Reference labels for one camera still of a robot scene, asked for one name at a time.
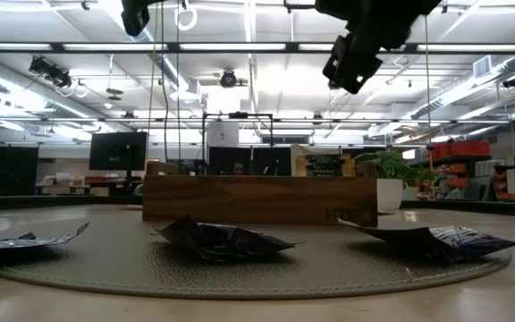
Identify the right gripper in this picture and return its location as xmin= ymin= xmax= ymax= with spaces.
xmin=314 ymin=0 xmax=377 ymax=45

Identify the black metal stand frame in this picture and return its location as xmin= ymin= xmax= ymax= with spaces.
xmin=201 ymin=111 xmax=274 ymax=176

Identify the black partition panel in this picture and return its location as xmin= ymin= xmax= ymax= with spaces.
xmin=0 ymin=128 xmax=39 ymax=197
xmin=207 ymin=146 xmax=292 ymax=176

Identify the wooden tea organizer box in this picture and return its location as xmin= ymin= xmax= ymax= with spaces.
xmin=141 ymin=160 xmax=378 ymax=227

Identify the round grey woven placemat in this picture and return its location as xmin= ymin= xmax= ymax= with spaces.
xmin=0 ymin=206 xmax=512 ymax=300

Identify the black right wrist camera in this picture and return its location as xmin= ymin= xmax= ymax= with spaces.
xmin=321 ymin=33 xmax=384 ymax=96

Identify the orange tea packet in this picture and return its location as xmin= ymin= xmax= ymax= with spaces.
xmin=295 ymin=154 xmax=357 ymax=178

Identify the black monitor on stand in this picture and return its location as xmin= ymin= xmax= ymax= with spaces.
xmin=89 ymin=131 xmax=148 ymax=180

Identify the black beam with strip lights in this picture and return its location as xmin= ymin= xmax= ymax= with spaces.
xmin=0 ymin=41 xmax=515 ymax=55

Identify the white cable loop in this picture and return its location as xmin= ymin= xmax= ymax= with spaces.
xmin=173 ymin=0 xmax=198 ymax=31

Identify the dark blue tea packet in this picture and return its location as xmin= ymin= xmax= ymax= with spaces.
xmin=153 ymin=216 xmax=306 ymax=262
xmin=337 ymin=217 xmax=515 ymax=264
xmin=0 ymin=221 xmax=91 ymax=258

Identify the shelf with red bins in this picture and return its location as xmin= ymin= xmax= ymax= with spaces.
xmin=418 ymin=140 xmax=515 ymax=202

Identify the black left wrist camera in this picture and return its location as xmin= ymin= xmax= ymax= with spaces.
xmin=120 ymin=0 xmax=152 ymax=38

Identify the black hanging cable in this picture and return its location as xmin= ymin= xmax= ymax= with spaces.
xmin=423 ymin=13 xmax=433 ymax=144
xmin=159 ymin=0 xmax=170 ymax=165

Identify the cluttered work table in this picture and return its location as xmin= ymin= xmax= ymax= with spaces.
xmin=36 ymin=172 xmax=109 ymax=197

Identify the white box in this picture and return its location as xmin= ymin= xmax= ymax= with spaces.
xmin=207 ymin=121 xmax=240 ymax=148

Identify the green plant in white pot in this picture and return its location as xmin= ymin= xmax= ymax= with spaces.
xmin=354 ymin=149 xmax=435 ymax=214

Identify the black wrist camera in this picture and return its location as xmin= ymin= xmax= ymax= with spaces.
xmin=321 ymin=33 xmax=384 ymax=96
xmin=120 ymin=0 xmax=152 ymax=38

